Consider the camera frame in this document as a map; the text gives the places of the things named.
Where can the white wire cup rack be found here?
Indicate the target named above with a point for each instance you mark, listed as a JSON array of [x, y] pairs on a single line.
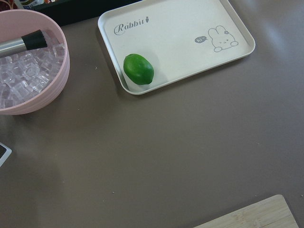
[[5, 152]]

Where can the green lime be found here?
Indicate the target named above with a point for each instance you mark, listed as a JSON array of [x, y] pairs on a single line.
[[138, 69]]

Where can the wooden cutting board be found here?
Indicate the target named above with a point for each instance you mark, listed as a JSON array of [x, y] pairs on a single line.
[[272, 212]]

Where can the steel muddler black tip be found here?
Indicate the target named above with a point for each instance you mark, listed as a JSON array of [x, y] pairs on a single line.
[[31, 41]]

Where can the pink bowl with ice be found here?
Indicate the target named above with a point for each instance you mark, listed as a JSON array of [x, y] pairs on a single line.
[[17, 22]]

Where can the cream rabbit tray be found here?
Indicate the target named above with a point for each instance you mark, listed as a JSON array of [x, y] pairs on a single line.
[[180, 38]]

